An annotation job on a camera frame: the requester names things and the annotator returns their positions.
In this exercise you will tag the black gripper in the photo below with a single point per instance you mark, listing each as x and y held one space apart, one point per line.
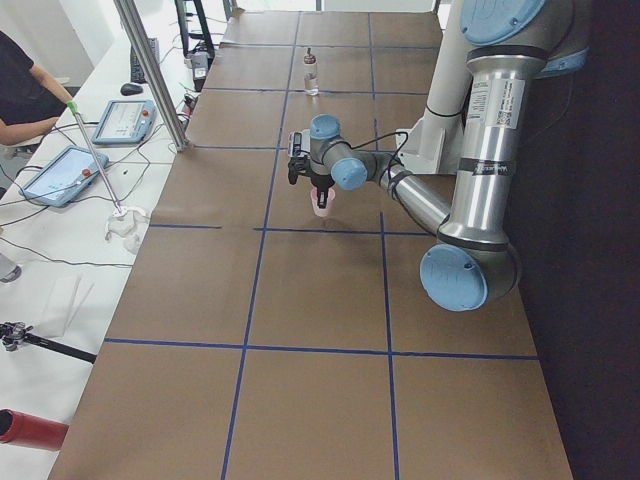
318 183

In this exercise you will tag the clear glass sauce bottle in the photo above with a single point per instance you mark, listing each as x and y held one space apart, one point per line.
311 85

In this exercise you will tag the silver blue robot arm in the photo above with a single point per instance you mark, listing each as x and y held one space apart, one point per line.
512 43

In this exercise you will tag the white crumpled cloth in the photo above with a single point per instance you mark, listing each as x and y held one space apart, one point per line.
123 222

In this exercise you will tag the far blue teach pendant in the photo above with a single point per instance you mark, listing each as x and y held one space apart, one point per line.
125 122

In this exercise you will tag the blue teach pendant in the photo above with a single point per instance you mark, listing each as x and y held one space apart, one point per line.
62 179
125 122

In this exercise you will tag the black keyboard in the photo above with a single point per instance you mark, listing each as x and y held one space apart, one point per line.
137 72

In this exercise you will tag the black computer mouse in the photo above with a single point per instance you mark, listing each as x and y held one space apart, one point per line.
129 89

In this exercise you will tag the near blue teach pendant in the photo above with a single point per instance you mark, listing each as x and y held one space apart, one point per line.
62 179

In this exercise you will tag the clear plastic sheet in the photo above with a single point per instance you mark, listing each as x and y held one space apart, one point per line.
64 306

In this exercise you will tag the person in black shirt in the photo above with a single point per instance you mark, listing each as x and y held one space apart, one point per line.
32 100

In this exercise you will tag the black tripod rod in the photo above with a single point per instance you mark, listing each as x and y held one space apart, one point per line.
14 334

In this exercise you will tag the red cylinder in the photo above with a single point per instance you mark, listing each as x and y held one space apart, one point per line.
20 429

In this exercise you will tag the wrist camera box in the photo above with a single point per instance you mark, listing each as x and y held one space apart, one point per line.
298 143

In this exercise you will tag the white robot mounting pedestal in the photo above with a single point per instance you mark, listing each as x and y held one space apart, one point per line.
435 142

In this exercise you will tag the aluminium frame post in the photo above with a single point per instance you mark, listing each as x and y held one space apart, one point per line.
136 33

